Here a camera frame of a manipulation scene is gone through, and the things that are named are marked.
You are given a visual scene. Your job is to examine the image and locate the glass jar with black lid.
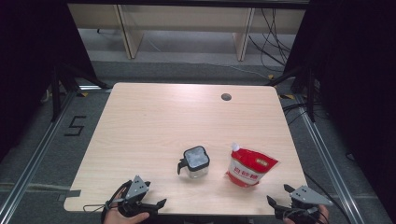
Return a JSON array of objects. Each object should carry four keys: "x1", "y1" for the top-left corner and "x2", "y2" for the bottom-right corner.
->
[{"x1": 177, "y1": 145, "x2": 211, "y2": 180}]

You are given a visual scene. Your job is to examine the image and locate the beige wooden furniture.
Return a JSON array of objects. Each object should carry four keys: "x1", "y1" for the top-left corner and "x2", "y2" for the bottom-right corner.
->
[{"x1": 67, "y1": 3, "x2": 307, "y2": 62}]

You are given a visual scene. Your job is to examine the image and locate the red and white spout pouch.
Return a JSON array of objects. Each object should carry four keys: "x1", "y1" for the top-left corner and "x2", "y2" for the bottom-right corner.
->
[{"x1": 225, "y1": 142, "x2": 279, "y2": 189}]

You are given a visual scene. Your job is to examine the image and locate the person's right hand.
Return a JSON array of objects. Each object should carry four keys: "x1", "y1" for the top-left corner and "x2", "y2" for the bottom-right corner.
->
[{"x1": 282, "y1": 204, "x2": 331, "y2": 224}]

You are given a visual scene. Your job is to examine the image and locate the black curtain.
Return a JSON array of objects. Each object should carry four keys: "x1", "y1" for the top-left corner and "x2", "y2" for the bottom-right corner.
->
[
  {"x1": 0, "y1": 0, "x2": 98, "y2": 162},
  {"x1": 284, "y1": 0, "x2": 396, "y2": 216}
]

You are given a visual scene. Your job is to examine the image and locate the black floor cables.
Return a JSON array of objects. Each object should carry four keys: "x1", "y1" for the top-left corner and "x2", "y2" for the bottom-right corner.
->
[{"x1": 281, "y1": 102, "x2": 312, "y2": 126}]

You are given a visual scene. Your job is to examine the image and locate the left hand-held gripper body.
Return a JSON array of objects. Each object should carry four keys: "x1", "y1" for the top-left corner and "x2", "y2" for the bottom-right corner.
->
[{"x1": 118, "y1": 175, "x2": 158, "y2": 218}]

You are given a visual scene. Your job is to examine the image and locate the thin white floor cable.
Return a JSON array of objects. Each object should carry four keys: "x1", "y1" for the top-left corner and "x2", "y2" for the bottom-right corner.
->
[{"x1": 146, "y1": 36, "x2": 270, "y2": 79}]

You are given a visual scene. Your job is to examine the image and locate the bundle of black cables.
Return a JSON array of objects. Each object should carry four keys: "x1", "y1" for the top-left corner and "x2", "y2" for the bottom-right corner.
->
[{"x1": 247, "y1": 7, "x2": 297, "y2": 68}]

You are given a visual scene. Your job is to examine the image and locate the black wrist strap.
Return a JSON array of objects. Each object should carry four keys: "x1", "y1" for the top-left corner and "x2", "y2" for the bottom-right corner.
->
[{"x1": 101, "y1": 179, "x2": 133, "y2": 223}]

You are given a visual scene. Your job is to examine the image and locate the person's left hand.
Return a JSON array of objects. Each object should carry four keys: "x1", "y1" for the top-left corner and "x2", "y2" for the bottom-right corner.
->
[{"x1": 104, "y1": 207, "x2": 150, "y2": 224}]

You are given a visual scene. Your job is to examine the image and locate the aluminium floor rail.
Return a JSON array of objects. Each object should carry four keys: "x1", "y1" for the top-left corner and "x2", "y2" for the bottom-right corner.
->
[
  {"x1": 293, "y1": 94, "x2": 367, "y2": 224},
  {"x1": 0, "y1": 84, "x2": 113, "y2": 224}
]

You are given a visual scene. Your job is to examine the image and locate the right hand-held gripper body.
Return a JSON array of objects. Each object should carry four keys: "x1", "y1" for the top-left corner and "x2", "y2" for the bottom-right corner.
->
[{"x1": 275, "y1": 185, "x2": 333, "y2": 224}]

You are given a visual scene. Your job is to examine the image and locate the black metal stand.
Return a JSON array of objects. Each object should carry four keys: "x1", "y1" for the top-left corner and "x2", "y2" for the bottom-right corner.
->
[
  {"x1": 265, "y1": 66, "x2": 321, "y2": 123},
  {"x1": 50, "y1": 62, "x2": 110, "y2": 122}
]

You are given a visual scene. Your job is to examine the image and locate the thin wire loop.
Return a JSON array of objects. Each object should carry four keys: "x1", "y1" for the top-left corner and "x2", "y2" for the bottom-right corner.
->
[{"x1": 83, "y1": 203, "x2": 110, "y2": 213}]

